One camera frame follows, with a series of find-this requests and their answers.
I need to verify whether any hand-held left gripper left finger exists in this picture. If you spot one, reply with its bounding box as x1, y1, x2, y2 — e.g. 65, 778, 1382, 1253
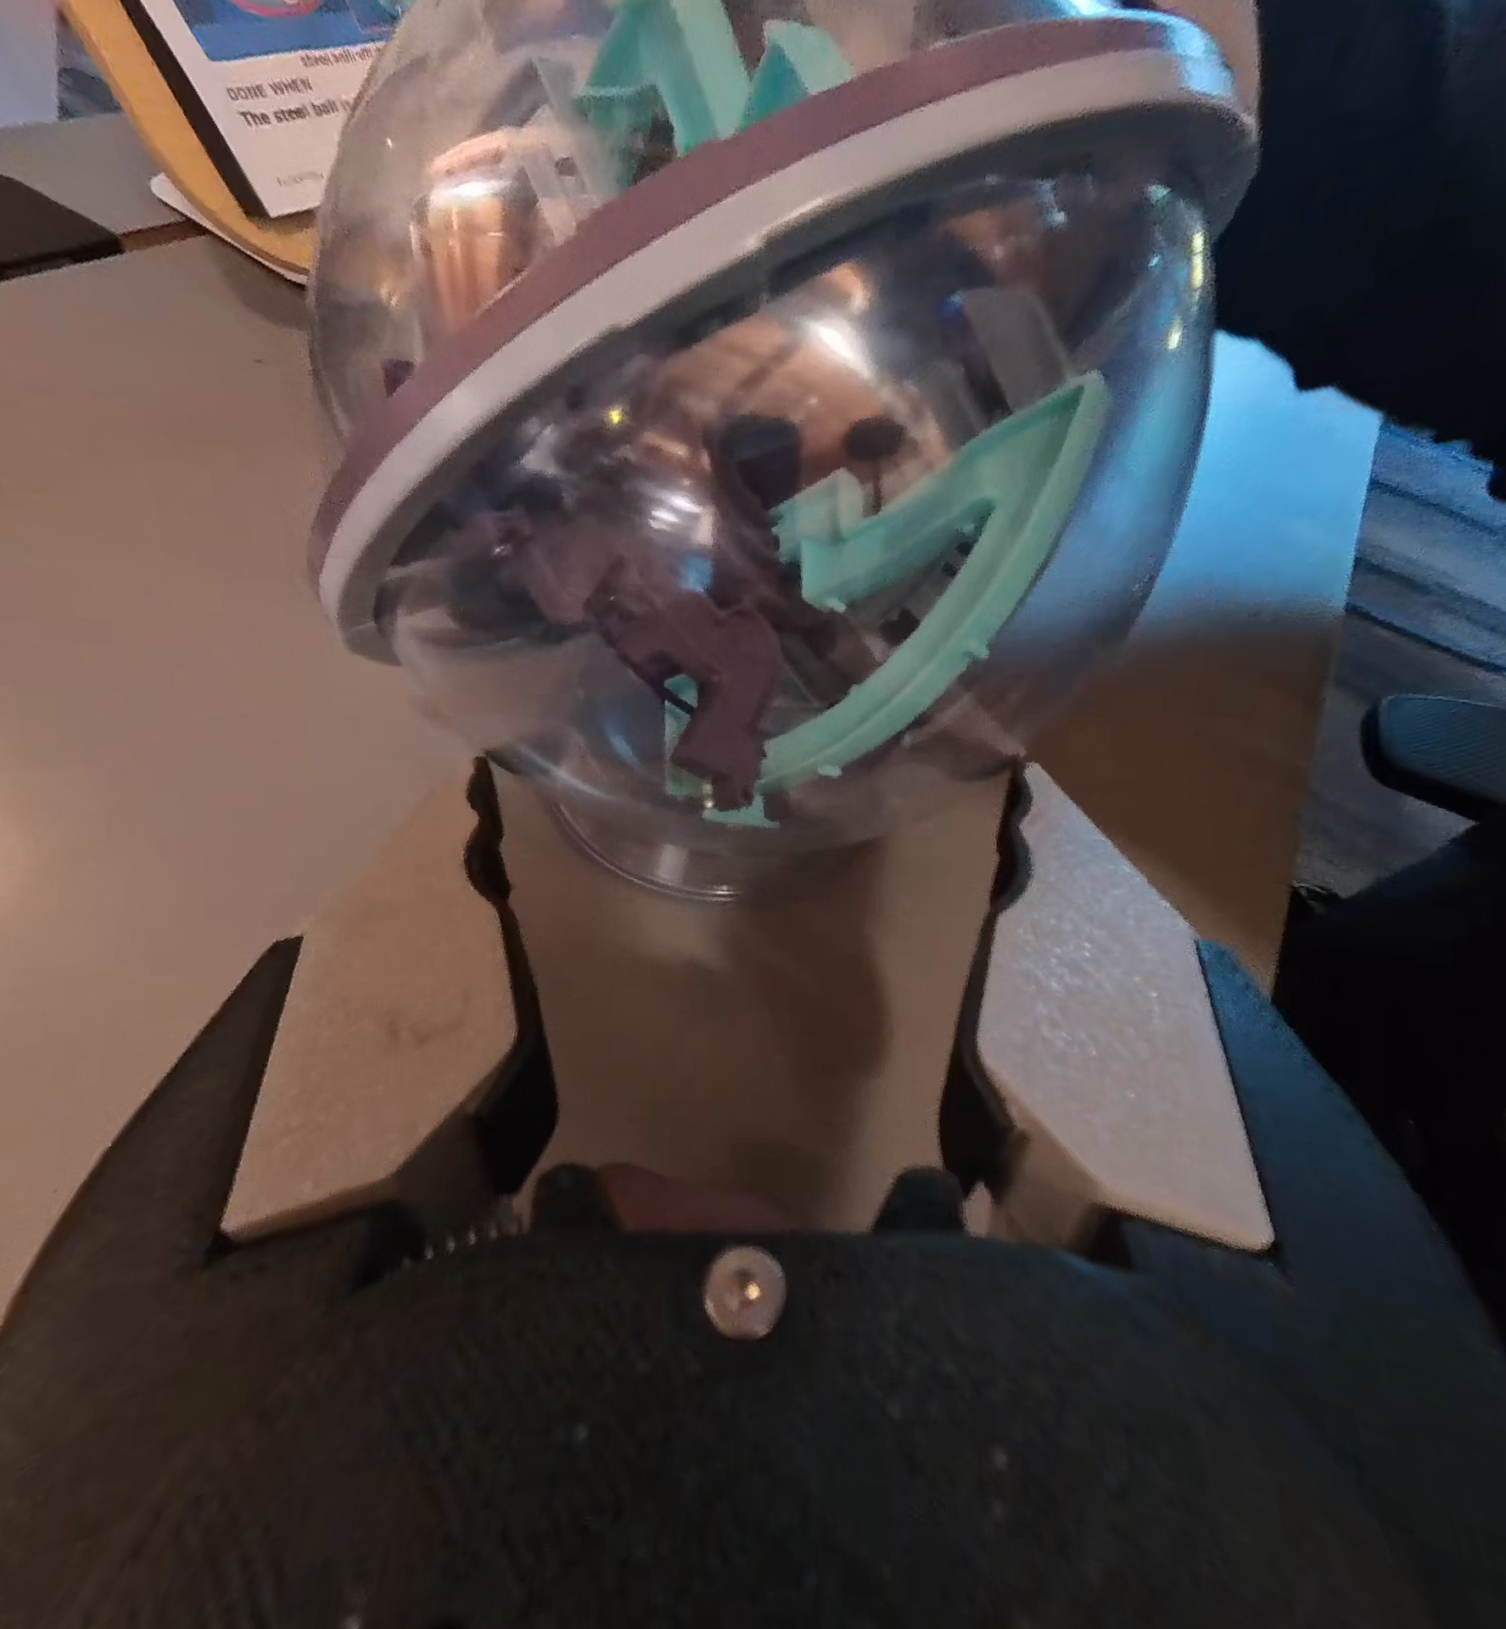
220, 757, 558, 1243

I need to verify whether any clear plastic ball stand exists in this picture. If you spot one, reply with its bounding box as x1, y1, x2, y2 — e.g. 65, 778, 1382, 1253
546, 795, 771, 906

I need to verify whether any clear plastic maze ball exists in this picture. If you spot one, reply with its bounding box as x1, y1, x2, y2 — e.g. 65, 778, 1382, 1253
306, 0, 1255, 854

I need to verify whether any teal mesh chair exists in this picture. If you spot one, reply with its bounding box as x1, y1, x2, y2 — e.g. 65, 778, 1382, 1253
1363, 695, 1506, 816

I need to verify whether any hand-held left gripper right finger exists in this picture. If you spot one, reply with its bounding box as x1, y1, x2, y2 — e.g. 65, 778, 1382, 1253
938, 764, 1274, 1255

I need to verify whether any wooden clipboard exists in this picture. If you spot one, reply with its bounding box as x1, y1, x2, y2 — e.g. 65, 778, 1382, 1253
58, 0, 358, 282

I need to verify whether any printed instruction sheet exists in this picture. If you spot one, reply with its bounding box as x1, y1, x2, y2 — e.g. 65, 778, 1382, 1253
121, 0, 410, 219

